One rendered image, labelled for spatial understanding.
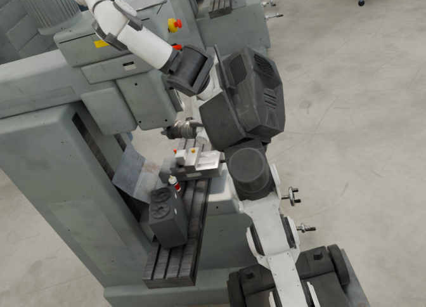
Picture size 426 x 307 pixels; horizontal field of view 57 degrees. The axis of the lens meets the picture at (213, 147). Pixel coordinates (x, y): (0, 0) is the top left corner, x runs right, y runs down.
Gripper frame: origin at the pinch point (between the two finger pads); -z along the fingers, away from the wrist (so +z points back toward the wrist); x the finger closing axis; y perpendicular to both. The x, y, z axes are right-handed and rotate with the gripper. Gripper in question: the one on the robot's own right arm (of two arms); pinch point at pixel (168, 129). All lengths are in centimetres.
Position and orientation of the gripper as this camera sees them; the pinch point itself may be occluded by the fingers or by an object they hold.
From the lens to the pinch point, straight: 206.4
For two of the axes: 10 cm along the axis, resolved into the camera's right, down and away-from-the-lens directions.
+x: -3.9, 6.6, -6.4
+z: 8.7, 0.3, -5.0
